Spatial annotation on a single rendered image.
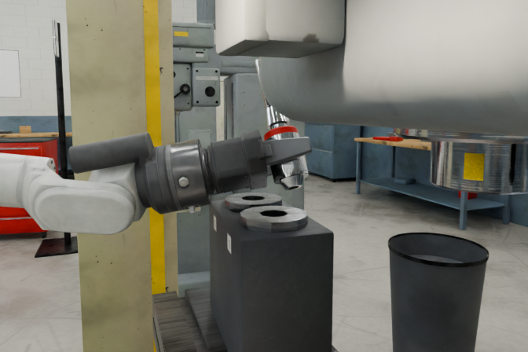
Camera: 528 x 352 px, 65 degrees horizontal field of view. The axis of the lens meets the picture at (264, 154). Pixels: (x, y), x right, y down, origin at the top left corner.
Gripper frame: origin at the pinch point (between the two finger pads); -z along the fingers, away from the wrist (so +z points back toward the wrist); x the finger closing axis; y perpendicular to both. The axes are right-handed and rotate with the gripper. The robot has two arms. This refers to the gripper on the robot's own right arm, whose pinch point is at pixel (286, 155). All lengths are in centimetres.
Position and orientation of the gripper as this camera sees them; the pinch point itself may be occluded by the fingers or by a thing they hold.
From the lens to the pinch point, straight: 55.2
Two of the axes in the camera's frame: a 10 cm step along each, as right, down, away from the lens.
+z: -9.8, 1.9, -0.7
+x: -0.1, 2.9, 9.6
